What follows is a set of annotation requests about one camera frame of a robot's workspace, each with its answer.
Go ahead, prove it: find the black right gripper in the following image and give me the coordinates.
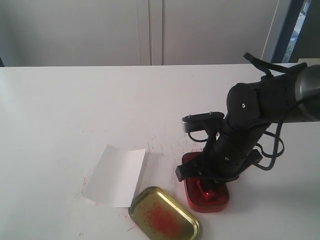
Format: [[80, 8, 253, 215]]
[[175, 130, 262, 194]]

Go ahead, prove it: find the red stamp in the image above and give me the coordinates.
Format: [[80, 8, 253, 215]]
[[197, 179, 218, 202]]

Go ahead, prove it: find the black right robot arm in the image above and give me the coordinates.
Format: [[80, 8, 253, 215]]
[[175, 53, 320, 185]]

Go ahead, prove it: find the red ink pad tin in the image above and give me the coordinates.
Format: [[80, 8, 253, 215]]
[[181, 152, 230, 214]]

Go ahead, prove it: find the gold tin lid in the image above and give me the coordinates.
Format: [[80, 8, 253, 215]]
[[128, 186, 200, 240]]

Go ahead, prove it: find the white paper sheet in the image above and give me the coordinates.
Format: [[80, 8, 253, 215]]
[[82, 145, 146, 208]]

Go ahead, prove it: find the grey side table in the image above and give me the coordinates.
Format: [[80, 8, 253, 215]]
[[297, 58, 320, 66]]

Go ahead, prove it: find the white cabinet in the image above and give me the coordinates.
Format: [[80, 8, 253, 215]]
[[0, 0, 280, 66]]

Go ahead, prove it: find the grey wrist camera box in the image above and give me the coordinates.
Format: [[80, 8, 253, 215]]
[[182, 111, 225, 133]]

